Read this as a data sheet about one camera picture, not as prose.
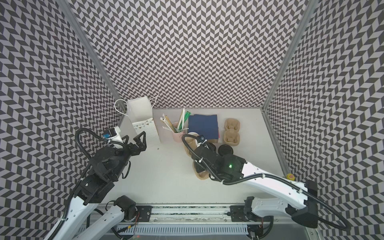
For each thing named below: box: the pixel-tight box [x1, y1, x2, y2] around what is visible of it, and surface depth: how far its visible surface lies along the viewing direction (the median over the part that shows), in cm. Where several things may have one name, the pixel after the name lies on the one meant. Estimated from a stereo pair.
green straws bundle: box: [174, 108, 192, 133], surface depth 95 cm
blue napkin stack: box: [188, 114, 219, 140], surface depth 105 cm
